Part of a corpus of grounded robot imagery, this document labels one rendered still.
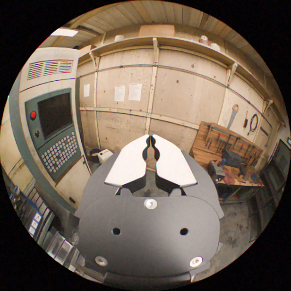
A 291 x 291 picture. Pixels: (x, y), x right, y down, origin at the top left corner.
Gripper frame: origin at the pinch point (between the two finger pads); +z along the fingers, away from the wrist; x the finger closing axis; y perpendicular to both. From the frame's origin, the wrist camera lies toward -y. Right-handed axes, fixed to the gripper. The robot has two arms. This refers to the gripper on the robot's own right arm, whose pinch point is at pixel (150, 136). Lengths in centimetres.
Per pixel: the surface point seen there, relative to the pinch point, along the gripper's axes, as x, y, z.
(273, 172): 362, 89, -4
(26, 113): -74, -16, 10
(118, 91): -55, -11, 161
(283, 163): 364, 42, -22
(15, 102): -32.8, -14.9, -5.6
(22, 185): -202, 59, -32
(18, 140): -34.4, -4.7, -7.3
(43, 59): -69, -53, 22
